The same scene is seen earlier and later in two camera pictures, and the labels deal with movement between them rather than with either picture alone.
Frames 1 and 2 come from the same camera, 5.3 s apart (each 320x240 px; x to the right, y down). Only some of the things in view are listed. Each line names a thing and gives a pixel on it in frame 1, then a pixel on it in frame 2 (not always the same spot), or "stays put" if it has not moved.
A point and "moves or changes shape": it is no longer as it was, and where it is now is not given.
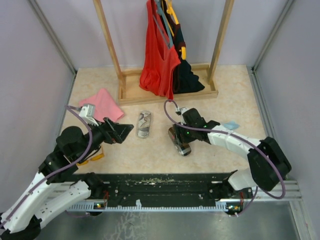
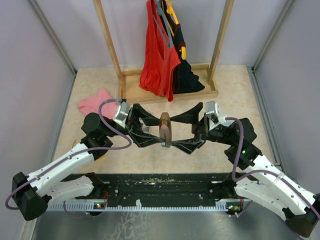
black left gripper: [113, 132] to [134, 126]
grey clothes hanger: [158, 4] stays put
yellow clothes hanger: [170, 11] stays put
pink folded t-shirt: [106, 105] stays put
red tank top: [160, 60] stays put
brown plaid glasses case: [183, 149] moves or changes shape
